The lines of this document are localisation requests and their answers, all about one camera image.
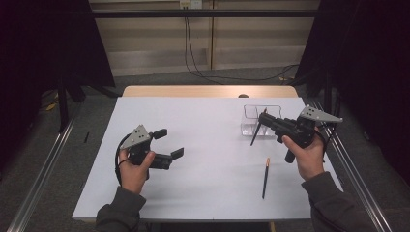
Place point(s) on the dark round table grommet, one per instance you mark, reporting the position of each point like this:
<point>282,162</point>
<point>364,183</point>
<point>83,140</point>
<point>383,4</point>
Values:
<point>243,95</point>

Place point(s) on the black horizontal frame bar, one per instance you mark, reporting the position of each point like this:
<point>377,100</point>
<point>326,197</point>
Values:
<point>199,13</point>

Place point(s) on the white wall socket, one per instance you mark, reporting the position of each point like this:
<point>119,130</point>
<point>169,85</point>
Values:
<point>190,3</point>

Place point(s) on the small black floor item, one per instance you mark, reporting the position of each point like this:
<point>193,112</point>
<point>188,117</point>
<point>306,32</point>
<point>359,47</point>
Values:
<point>86,137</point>

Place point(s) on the person's left hand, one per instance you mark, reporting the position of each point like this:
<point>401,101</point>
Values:
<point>133,177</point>

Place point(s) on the white table sheet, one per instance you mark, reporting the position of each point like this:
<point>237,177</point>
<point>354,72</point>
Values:
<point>209,129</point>

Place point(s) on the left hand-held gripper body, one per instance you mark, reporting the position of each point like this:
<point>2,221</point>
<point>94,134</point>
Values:
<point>141,151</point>

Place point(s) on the person's right hand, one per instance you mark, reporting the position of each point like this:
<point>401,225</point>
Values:
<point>307,161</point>

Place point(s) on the black stand post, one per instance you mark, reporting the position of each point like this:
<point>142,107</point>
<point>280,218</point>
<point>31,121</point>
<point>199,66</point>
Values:
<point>63,106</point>

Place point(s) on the black pencil with orange end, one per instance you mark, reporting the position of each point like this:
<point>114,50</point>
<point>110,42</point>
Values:
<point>256,133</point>
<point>265,179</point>

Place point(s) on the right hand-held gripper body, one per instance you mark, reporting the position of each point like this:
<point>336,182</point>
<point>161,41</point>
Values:
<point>298,130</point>

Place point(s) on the clear plastic pen holder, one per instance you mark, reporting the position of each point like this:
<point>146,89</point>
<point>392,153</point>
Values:
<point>249,124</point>

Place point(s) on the metal floor rail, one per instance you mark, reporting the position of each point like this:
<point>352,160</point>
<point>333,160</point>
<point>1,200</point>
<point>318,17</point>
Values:
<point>364,193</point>
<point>42,175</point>

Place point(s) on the wooden table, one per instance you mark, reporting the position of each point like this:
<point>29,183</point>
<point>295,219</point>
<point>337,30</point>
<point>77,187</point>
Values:
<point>193,91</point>

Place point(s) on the black curtain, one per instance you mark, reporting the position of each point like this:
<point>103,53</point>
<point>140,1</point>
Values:
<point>370,64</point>
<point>38,58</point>

